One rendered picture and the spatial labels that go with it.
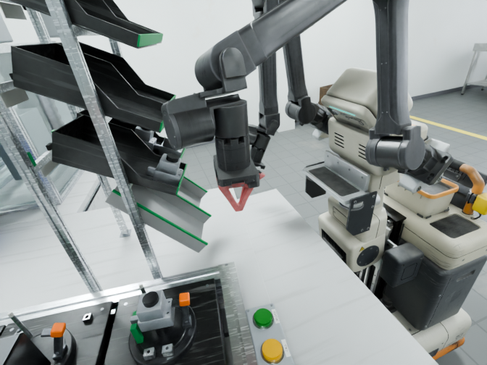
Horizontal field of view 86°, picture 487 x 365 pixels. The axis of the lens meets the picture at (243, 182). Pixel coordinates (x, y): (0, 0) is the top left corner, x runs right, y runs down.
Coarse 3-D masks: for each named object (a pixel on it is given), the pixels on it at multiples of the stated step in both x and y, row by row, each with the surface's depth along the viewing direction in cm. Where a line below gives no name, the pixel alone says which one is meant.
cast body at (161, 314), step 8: (144, 296) 50; (152, 296) 50; (160, 296) 51; (144, 304) 49; (152, 304) 49; (160, 304) 50; (168, 304) 53; (136, 312) 49; (144, 312) 49; (152, 312) 49; (160, 312) 49; (168, 312) 52; (136, 320) 52; (144, 320) 50; (152, 320) 50; (160, 320) 51; (168, 320) 51; (144, 328) 51; (152, 328) 51
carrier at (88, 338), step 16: (96, 304) 64; (112, 304) 65; (16, 320) 53; (32, 320) 62; (48, 320) 62; (64, 320) 61; (80, 320) 61; (96, 320) 61; (0, 336) 59; (32, 336) 56; (64, 336) 56; (80, 336) 58; (96, 336) 57; (48, 352) 53; (64, 352) 53; (80, 352) 55; (96, 352) 54
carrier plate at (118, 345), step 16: (176, 288) 66; (192, 288) 66; (208, 288) 66; (128, 304) 64; (192, 304) 62; (208, 304) 62; (128, 320) 60; (208, 320) 58; (112, 336) 57; (128, 336) 57; (208, 336) 55; (112, 352) 54; (128, 352) 54; (192, 352) 53; (208, 352) 53; (224, 352) 53
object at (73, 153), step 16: (64, 128) 59; (80, 128) 66; (112, 128) 68; (128, 128) 68; (64, 144) 56; (80, 144) 56; (96, 144) 57; (128, 144) 70; (144, 144) 70; (64, 160) 58; (80, 160) 58; (96, 160) 58; (128, 160) 68; (144, 160) 71; (112, 176) 60; (128, 176) 60; (144, 176) 65; (176, 192) 63
